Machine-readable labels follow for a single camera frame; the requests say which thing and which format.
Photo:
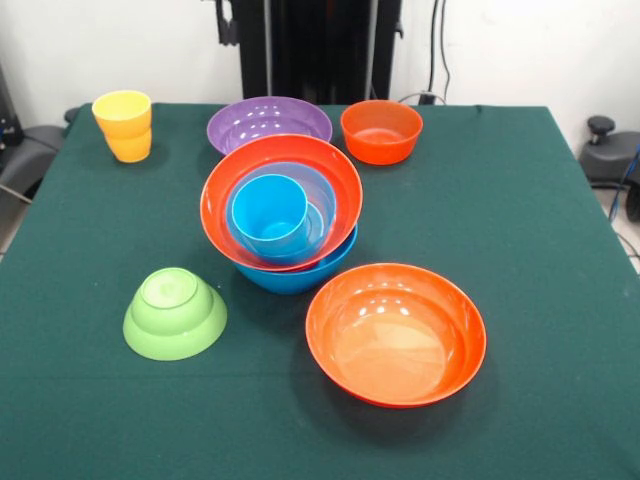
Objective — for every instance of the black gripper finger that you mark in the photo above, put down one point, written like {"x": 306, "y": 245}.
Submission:
{"x": 226, "y": 27}

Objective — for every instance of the blue cup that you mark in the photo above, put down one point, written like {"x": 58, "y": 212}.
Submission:
{"x": 270, "y": 210}

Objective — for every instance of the small blue bowl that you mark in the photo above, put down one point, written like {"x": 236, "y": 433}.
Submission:
{"x": 320, "y": 200}

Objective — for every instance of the large orange bowl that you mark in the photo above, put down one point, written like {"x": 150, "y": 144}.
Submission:
{"x": 345, "y": 195}
{"x": 395, "y": 340}

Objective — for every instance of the green bowl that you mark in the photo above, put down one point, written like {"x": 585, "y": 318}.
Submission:
{"x": 175, "y": 320}

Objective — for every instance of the purple bowl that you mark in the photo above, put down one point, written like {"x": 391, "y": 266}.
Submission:
{"x": 270, "y": 117}

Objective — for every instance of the yellow cup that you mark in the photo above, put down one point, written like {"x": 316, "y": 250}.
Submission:
{"x": 122, "y": 117}

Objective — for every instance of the orange cup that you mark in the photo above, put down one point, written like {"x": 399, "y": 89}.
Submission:
{"x": 130, "y": 147}

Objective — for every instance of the small orange bowl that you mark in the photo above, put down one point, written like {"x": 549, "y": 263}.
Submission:
{"x": 377, "y": 140}

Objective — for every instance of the large blue bowl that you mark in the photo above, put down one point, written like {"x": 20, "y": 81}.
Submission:
{"x": 295, "y": 282}

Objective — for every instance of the dark green tablecloth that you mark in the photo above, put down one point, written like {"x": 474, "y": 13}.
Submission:
{"x": 500, "y": 400}

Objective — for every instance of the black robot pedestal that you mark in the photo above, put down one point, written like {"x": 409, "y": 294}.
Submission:
{"x": 320, "y": 50}

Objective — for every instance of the grey pedestal foot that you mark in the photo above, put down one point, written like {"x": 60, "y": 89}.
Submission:
{"x": 607, "y": 155}
{"x": 25, "y": 155}

